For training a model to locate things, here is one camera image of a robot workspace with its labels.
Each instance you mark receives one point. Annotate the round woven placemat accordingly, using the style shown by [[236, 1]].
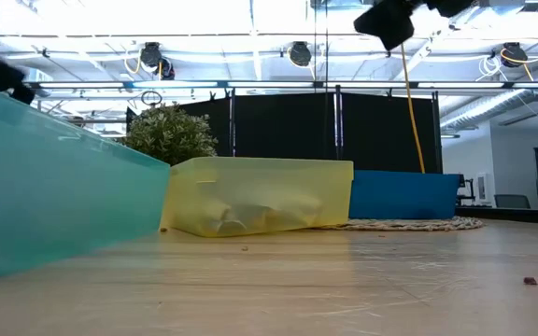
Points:
[[414, 225]]

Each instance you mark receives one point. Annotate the green plant in black pot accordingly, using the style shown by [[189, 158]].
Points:
[[171, 135]]

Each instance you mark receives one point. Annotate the teal translucent plastic bin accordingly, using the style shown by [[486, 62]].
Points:
[[63, 210]]

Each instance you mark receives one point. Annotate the black divider screen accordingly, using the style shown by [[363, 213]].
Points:
[[283, 130]]

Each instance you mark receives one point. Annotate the dark blue plastic bin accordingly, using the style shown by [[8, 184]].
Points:
[[404, 196]]

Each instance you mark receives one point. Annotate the black metal table frame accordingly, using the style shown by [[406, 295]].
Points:
[[521, 214]]

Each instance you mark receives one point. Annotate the long ceiling light bar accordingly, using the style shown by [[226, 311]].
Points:
[[180, 84]]

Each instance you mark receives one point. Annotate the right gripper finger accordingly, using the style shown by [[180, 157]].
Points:
[[386, 23]]

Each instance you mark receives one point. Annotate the grey office chair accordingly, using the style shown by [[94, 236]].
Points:
[[512, 201]]

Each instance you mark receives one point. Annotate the dark red crumb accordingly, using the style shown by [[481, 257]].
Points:
[[530, 281]]

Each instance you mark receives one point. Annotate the yellow translucent plastic bin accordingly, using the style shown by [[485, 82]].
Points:
[[297, 177]]

